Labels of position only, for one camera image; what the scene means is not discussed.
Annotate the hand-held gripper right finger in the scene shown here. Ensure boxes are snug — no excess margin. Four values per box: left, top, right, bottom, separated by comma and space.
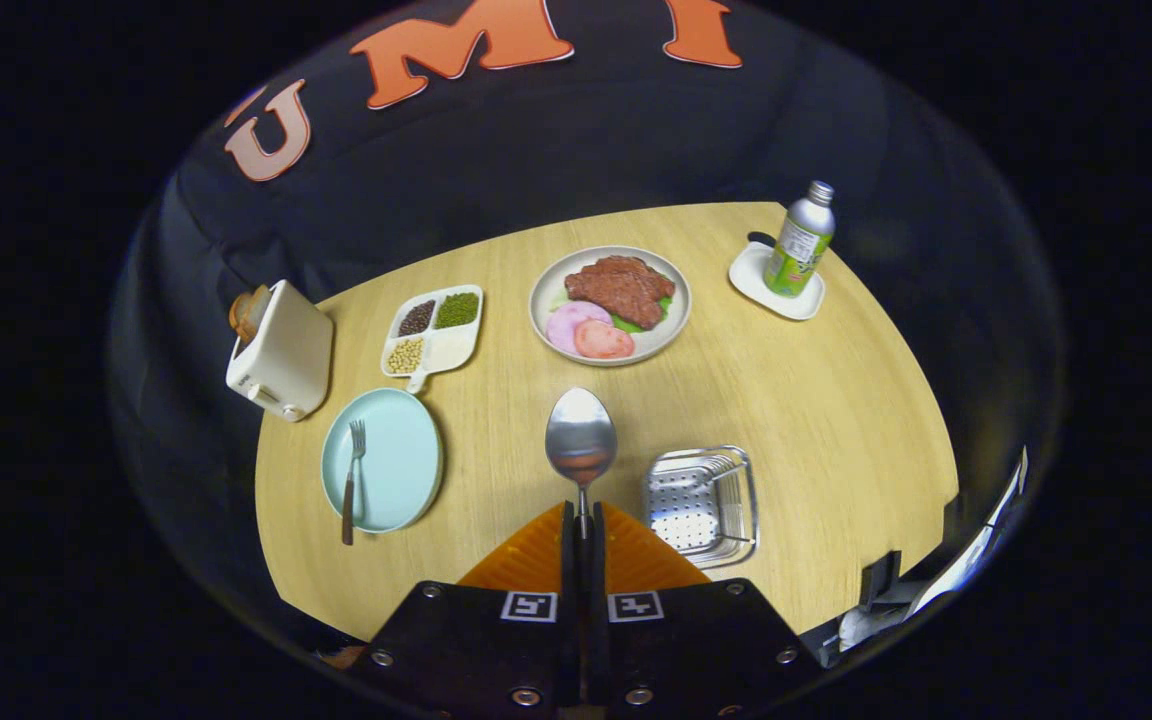
591, 500, 825, 720

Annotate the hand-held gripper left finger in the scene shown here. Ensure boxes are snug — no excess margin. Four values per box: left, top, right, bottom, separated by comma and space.
346, 500, 582, 720

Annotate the metal spoon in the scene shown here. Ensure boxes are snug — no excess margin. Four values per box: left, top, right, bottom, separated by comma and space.
545, 387, 619, 541

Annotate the fork with wooden handle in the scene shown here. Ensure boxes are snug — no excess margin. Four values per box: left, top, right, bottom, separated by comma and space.
341, 419, 368, 547

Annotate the perforated metal basket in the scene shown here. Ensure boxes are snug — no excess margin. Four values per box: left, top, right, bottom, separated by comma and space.
642, 445, 760, 571

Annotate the light blue plate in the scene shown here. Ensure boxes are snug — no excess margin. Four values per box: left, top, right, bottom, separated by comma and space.
321, 387, 445, 534

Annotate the beige round plate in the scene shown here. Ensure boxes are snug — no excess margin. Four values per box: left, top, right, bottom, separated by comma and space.
528, 245, 693, 368

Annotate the white sectioned tray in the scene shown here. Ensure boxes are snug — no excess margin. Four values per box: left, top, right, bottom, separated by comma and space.
380, 284, 485, 395

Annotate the pale pink ham slice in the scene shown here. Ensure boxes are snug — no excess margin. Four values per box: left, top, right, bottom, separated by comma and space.
545, 300, 614, 356

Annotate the green lettuce leaf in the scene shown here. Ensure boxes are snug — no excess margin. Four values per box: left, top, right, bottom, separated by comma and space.
611, 295, 675, 334

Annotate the pile of white rice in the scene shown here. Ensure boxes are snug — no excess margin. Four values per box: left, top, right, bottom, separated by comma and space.
428, 330, 477, 369

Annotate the pile of green beans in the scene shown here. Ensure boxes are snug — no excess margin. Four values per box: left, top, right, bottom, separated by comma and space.
434, 291, 480, 330

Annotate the brown steak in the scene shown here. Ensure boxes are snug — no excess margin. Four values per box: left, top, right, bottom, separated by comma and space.
564, 255, 677, 331

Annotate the white square coaster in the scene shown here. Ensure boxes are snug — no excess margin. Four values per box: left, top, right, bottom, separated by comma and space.
728, 240, 827, 322

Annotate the white toaster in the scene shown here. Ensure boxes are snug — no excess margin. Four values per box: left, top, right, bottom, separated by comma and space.
225, 279, 335, 423

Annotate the green label metal bottle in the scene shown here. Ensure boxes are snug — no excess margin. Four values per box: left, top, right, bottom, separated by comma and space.
763, 180, 836, 299

